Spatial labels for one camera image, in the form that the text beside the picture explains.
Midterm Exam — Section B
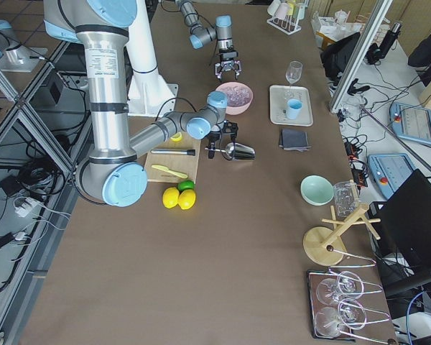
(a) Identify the half lemon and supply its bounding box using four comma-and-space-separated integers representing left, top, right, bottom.
170, 132, 183, 142

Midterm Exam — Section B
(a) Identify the hanging wine glass upper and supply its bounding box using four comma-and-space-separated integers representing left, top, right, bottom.
316, 271, 364, 305

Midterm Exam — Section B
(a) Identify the whole lemon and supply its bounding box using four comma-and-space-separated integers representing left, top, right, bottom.
162, 187, 180, 208
177, 189, 196, 210

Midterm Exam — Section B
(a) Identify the whole lemon upper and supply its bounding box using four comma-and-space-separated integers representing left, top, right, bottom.
162, 187, 180, 208

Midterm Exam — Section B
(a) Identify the blue teach pendant near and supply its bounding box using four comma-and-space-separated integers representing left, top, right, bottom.
367, 153, 416, 199

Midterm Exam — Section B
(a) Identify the glass mug on stand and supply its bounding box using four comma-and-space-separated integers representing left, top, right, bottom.
333, 180, 360, 217

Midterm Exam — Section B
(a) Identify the aluminium frame post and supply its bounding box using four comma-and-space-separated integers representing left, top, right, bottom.
329, 0, 392, 114

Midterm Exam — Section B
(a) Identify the clear ice cubes pile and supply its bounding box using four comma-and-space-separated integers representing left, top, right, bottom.
221, 86, 251, 107

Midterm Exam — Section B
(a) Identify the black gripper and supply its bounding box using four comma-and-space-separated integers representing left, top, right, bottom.
214, 50, 242, 81
207, 121, 238, 159

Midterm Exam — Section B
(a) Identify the pink bowl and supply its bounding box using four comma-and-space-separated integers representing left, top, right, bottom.
216, 82, 254, 115

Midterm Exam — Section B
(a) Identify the black monitor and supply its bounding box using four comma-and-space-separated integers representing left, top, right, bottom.
368, 168, 431, 274

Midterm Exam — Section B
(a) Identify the blue teach pendant far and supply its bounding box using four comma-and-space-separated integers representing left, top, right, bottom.
389, 102, 431, 146

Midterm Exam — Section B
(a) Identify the blue teach pendant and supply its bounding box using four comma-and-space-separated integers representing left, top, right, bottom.
367, 153, 416, 199
389, 102, 431, 146

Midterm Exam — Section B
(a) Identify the cream rabbit tray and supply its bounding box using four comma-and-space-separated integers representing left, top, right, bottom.
269, 85, 313, 127

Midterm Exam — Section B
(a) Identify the grey folded cloth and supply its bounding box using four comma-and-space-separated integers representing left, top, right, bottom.
279, 129, 311, 152

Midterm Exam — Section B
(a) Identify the wooden cup tree stand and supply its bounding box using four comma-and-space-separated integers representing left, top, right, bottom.
303, 203, 381, 267

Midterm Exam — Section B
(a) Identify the green bowl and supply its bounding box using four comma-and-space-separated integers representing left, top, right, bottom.
300, 175, 334, 206

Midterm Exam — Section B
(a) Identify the steel muddler black tip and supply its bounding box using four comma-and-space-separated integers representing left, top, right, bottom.
149, 148, 196, 157

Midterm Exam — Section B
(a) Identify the green lime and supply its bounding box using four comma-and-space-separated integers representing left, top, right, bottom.
177, 180, 195, 192

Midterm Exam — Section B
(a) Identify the steel ice scoop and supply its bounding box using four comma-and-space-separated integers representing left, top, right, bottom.
214, 142, 256, 161

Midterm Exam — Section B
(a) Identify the white wire cup rack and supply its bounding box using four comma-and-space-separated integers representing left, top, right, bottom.
267, 0, 309, 35

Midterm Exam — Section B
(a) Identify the clear wine glass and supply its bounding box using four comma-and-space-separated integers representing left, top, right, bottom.
284, 60, 302, 102

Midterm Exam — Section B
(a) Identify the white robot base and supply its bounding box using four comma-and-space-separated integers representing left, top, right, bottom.
126, 1, 178, 117

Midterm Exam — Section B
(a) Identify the whole lemon lower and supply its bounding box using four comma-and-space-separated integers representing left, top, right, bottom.
177, 189, 196, 210

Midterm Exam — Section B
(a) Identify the light blue cup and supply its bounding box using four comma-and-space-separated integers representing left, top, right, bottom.
285, 98, 302, 120

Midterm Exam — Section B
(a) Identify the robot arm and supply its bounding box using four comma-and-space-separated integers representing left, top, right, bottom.
175, 1, 242, 81
44, 1, 227, 207

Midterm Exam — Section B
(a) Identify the hanging wine glass lower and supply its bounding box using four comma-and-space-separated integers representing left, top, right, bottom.
314, 298, 367, 339

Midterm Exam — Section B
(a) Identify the hanging wine glass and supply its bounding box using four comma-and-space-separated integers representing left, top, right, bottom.
316, 271, 364, 305
314, 298, 367, 339

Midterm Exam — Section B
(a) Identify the black glass tray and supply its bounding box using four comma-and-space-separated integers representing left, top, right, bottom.
306, 269, 392, 340

